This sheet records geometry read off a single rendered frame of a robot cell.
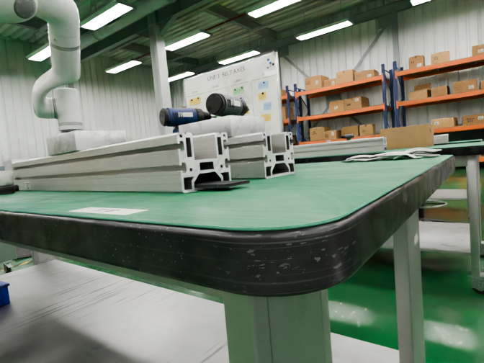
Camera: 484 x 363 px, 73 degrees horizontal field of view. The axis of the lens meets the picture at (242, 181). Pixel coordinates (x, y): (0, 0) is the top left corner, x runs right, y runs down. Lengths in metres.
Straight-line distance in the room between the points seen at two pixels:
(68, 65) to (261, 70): 2.95
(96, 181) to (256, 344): 0.47
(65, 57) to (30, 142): 11.80
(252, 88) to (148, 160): 3.57
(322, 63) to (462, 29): 3.96
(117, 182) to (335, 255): 0.46
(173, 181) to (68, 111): 0.97
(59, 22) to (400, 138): 2.10
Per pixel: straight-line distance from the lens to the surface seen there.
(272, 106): 3.88
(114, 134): 0.78
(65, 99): 1.42
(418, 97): 10.21
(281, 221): 0.22
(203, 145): 0.53
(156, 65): 9.91
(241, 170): 0.64
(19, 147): 12.94
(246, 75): 4.13
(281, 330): 0.35
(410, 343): 1.01
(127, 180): 0.59
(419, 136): 2.53
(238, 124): 0.66
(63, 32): 1.25
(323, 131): 10.94
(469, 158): 1.98
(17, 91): 13.22
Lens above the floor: 0.82
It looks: 4 degrees down
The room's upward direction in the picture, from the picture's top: 5 degrees counter-clockwise
